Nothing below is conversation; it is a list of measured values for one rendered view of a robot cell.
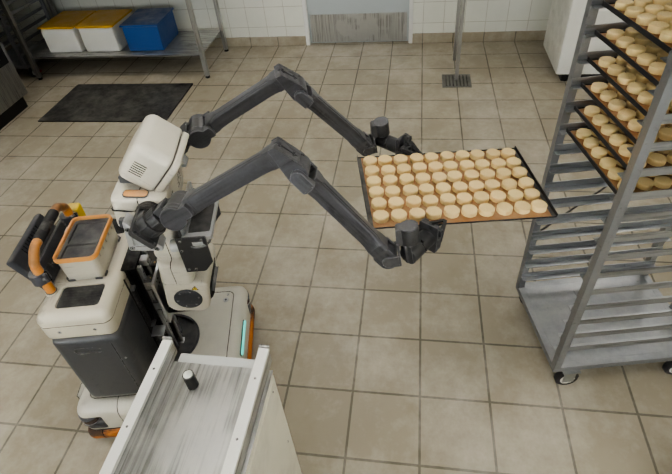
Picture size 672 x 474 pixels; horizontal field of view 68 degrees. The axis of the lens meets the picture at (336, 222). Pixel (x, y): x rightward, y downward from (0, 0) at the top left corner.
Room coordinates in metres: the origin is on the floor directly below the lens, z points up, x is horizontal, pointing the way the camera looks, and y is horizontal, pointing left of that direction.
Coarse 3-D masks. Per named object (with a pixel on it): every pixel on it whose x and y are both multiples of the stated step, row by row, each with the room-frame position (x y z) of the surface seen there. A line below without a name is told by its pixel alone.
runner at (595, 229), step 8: (624, 224) 1.55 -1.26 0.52; (632, 224) 1.55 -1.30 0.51; (640, 224) 1.55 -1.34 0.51; (648, 224) 1.55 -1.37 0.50; (656, 224) 1.55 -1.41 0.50; (664, 224) 1.55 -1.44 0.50; (536, 232) 1.55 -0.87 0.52; (544, 232) 1.55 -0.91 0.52; (552, 232) 1.55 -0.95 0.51; (560, 232) 1.55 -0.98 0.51; (568, 232) 1.55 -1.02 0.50; (576, 232) 1.55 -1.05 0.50; (584, 232) 1.54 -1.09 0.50; (592, 232) 1.54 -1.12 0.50; (600, 232) 1.54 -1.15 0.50
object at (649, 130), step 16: (656, 96) 1.12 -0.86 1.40; (656, 112) 1.11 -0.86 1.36; (656, 128) 1.11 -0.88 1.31; (640, 144) 1.11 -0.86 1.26; (640, 160) 1.11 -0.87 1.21; (624, 176) 1.13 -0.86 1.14; (624, 192) 1.11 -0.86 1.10; (624, 208) 1.11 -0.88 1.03; (608, 224) 1.12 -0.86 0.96; (608, 240) 1.11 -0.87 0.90; (592, 256) 1.13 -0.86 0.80; (592, 272) 1.11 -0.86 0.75; (592, 288) 1.11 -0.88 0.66; (576, 304) 1.12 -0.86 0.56; (576, 320) 1.11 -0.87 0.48; (560, 352) 1.11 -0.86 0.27; (560, 368) 1.11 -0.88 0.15
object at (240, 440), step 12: (264, 348) 0.82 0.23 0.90; (264, 360) 0.78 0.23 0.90; (252, 372) 0.75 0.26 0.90; (264, 372) 0.76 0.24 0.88; (252, 384) 0.72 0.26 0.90; (264, 384) 0.74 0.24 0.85; (252, 396) 0.68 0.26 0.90; (240, 408) 0.65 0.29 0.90; (252, 408) 0.65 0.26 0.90; (240, 420) 0.62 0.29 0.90; (252, 420) 0.63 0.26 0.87; (240, 432) 0.59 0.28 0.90; (240, 444) 0.56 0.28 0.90; (228, 456) 0.53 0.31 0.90; (240, 456) 0.54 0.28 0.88; (228, 468) 0.50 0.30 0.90; (240, 468) 0.52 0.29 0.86
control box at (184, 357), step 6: (186, 354) 0.87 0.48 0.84; (192, 354) 0.87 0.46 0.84; (198, 354) 0.87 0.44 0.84; (180, 360) 0.85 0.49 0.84; (186, 360) 0.85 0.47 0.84; (192, 360) 0.85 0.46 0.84; (198, 360) 0.85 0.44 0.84; (204, 360) 0.85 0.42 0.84; (210, 360) 0.84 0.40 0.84; (216, 360) 0.84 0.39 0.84; (222, 360) 0.84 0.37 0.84; (228, 360) 0.84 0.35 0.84; (234, 360) 0.84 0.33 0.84; (240, 360) 0.83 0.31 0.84; (246, 360) 0.83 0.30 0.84; (252, 360) 0.83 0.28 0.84; (234, 366) 0.82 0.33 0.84; (240, 366) 0.81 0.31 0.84; (246, 366) 0.81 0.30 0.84; (252, 366) 0.81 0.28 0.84
